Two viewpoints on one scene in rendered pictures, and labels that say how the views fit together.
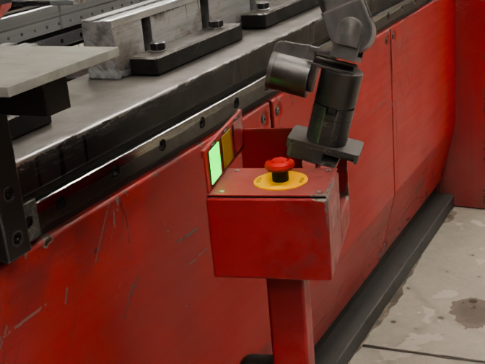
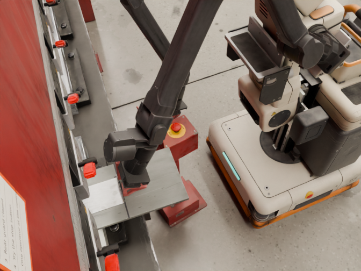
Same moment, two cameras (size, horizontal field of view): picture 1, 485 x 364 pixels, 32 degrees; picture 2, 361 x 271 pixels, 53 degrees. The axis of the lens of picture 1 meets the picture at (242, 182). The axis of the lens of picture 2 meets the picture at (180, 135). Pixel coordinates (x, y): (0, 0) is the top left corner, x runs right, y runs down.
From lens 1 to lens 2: 1.04 m
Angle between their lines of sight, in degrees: 49
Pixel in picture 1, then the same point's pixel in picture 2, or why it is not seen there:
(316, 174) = (182, 121)
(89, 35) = not seen: hidden behind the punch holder
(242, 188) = (170, 141)
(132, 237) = not seen: hidden behind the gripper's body
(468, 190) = (86, 15)
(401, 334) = (117, 97)
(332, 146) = (179, 108)
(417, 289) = (105, 74)
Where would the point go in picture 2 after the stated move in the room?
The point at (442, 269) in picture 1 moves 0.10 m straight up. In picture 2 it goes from (106, 59) to (103, 49)
